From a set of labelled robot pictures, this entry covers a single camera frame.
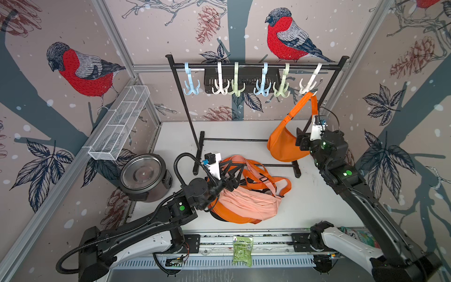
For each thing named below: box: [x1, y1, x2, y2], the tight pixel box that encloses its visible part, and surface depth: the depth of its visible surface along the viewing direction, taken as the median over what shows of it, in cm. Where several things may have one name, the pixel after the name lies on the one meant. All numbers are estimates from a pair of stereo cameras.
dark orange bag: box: [208, 197, 264, 225], surface depth 75 cm
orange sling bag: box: [266, 91, 319, 163], surface depth 85 cm
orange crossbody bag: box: [221, 156, 292, 198], surface depth 93 cm
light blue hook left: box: [183, 62, 201, 96], surface depth 70 cm
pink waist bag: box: [217, 173, 283, 221], surface depth 75 cm
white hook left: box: [211, 61, 231, 96], surface depth 69 cm
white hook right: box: [298, 62, 323, 97], surface depth 68 cm
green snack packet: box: [231, 236, 254, 268], surface depth 73 cm
